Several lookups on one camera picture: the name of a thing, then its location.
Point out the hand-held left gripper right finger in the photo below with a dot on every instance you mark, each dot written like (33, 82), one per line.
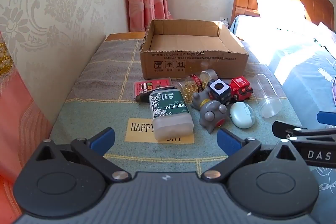
(228, 142)

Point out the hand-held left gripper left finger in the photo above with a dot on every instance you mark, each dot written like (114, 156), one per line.
(102, 138)

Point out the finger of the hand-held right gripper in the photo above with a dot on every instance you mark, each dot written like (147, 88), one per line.
(281, 127)
(326, 118)

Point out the pale blue earbuds case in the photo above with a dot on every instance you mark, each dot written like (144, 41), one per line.
(241, 115)

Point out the large grey animal toy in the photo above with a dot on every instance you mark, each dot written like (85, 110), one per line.
(211, 116)

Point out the clear plastic jar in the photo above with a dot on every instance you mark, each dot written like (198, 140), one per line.
(265, 98)

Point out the small grey animal toy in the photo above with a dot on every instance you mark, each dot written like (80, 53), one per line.
(198, 102)

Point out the red toy train car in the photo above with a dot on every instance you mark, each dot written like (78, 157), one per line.
(240, 85)

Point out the capsule bottle with red label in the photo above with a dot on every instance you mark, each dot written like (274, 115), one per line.
(191, 87)

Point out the green cotton swab box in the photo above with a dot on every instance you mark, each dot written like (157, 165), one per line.
(168, 108)

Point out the cardboard box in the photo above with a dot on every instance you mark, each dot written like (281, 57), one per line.
(194, 64)

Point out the wooden bed with blue sheet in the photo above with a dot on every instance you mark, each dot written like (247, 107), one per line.
(302, 69)

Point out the black plastic tool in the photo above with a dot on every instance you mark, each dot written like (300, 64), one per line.
(141, 98)

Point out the red flat packet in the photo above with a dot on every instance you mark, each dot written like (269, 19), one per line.
(147, 85)

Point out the orange patterned cloth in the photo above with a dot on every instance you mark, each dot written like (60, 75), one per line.
(15, 121)

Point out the wooden bedside table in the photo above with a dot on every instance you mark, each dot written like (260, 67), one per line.
(123, 36)

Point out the white pillow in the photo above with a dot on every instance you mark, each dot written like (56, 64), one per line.
(278, 11)

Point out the white wall socket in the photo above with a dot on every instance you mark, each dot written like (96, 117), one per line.
(223, 19)

